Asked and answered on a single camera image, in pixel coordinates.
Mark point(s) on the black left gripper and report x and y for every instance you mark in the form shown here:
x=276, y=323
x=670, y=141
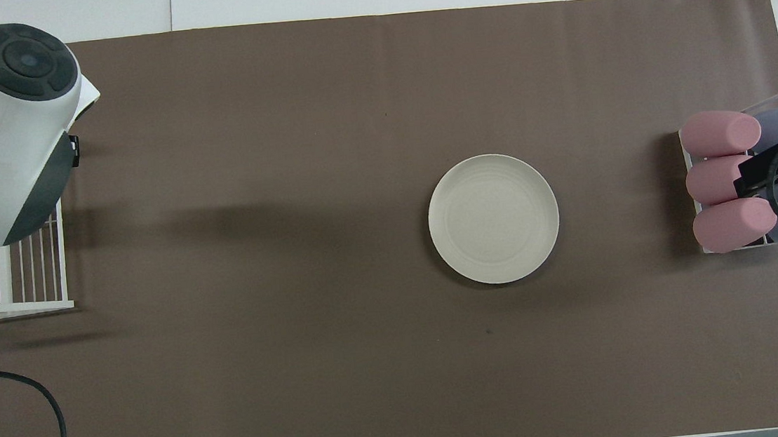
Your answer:
x=75, y=151

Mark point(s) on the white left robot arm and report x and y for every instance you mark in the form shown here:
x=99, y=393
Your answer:
x=9, y=139

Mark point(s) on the cream round plate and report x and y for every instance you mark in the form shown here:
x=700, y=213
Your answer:
x=495, y=218

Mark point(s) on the pink plastic cup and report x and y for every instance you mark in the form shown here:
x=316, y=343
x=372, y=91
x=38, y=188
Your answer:
x=719, y=133
x=710, y=181
x=735, y=225

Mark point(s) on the brown table mat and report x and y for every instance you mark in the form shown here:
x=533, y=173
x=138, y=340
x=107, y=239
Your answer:
x=284, y=150

